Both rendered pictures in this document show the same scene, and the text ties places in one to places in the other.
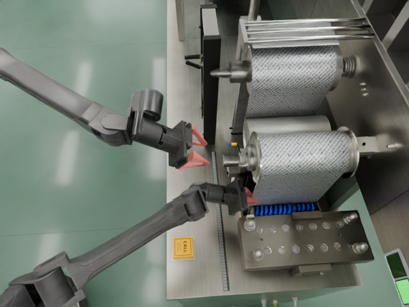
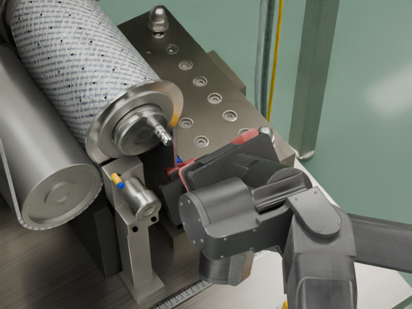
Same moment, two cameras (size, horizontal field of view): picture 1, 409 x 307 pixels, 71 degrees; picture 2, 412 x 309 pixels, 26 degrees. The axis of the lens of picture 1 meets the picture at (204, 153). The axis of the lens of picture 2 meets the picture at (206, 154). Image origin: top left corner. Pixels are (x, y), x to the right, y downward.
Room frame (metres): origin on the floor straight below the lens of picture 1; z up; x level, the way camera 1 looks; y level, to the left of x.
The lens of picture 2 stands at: (0.69, 0.53, 2.17)
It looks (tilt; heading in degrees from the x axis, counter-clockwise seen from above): 54 degrees down; 240
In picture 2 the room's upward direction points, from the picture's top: straight up
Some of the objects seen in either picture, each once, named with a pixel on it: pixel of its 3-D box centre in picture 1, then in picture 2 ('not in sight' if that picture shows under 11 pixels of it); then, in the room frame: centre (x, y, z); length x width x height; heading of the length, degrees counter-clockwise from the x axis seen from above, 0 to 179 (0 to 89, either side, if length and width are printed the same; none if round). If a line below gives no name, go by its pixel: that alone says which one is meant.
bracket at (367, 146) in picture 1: (364, 145); not in sight; (0.42, -0.44, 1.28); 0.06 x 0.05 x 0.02; 94
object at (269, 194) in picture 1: (288, 194); (135, 113); (0.35, -0.27, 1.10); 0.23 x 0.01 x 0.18; 94
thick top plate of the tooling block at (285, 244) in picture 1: (301, 239); (186, 104); (0.24, -0.32, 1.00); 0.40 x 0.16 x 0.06; 94
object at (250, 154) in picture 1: (250, 157); (140, 130); (0.40, -0.13, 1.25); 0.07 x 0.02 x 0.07; 4
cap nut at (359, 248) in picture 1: (361, 247); (157, 16); (0.20, -0.48, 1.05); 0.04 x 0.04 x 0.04
